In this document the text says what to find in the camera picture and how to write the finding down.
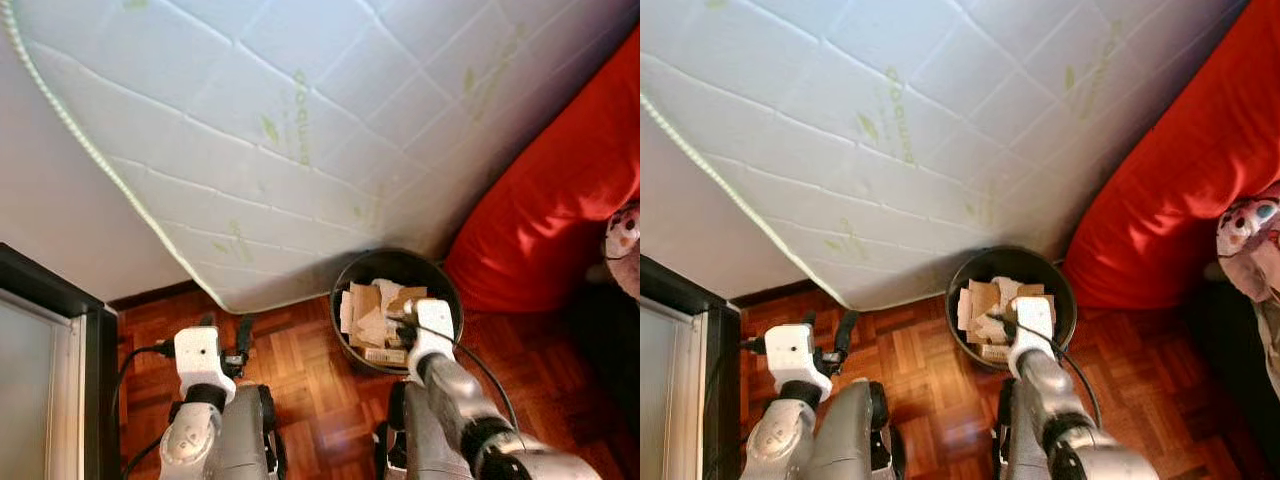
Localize brown cardboard scraps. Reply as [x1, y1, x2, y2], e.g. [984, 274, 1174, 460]
[957, 278, 1046, 363]
[340, 280, 431, 366]

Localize black round waste bin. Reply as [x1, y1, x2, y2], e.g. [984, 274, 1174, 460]
[945, 246, 1079, 373]
[330, 248, 466, 376]

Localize grey left robot leg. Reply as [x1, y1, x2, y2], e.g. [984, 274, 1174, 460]
[800, 380, 906, 480]
[205, 385, 286, 480]

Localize grey robot leg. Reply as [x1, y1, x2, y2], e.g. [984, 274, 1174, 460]
[800, 380, 906, 480]
[990, 380, 1061, 480]
[375, 380, 471, 480]
[205, 385, 286, 480]

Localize grey right robot leg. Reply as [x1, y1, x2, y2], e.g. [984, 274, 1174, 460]
[375, 380, 471, 480]
[990, 380, 1061, 480]

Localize black-framed glass door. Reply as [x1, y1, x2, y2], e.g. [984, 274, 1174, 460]
[640, 255, 741, 480]
[0, 243, 121, 480]

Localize red fabric-covered mattress cushion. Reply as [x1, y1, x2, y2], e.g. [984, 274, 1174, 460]
[1062, 0, 1280, 311]
[445, 25, 641, 313]

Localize pink cartoon-print quilt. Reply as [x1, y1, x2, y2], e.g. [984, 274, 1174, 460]
[1215, 185, 1280, 401]
[603, 200, 641, 299]

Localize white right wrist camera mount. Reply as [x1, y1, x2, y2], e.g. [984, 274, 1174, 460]
[1008, 296, 1056, 381]
[408, 298, 457, 383]

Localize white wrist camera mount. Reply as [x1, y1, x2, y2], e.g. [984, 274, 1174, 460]
[408, 298, 457, 383]
[1008, 296, 1056, 381]
[765, 323, 833, 403]
[173, 326, 237, 403]

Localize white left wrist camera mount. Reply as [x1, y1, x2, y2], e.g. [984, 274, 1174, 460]
[173, 326, 237, 403]
[765, 323, 833, 403]

